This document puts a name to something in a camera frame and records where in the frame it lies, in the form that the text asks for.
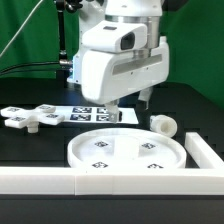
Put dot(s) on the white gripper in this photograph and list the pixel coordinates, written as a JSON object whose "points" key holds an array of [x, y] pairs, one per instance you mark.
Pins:
{"points": [[107, 77]]}

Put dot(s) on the white round table top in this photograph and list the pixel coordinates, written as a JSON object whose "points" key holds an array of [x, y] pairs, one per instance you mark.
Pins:
{"points": [[124, 148]]}

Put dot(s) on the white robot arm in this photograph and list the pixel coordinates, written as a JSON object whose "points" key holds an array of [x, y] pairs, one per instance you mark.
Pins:
{"points": [[120, 51]]}

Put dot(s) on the white marker sheet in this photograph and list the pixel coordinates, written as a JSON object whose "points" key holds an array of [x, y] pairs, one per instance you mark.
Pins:
{"points": [[81, 114]]}

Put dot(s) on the white L-shaped fence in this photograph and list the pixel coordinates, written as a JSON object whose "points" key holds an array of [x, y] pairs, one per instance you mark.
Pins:
{"points": [[207, 178]]}

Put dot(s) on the white cross-shaped table base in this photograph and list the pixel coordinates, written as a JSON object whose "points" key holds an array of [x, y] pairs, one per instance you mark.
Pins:
{"points": [[19, 118]]}

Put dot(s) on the black camera stand pole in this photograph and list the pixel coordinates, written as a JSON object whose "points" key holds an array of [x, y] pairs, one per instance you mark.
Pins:
{"points": [[71, 6]]}

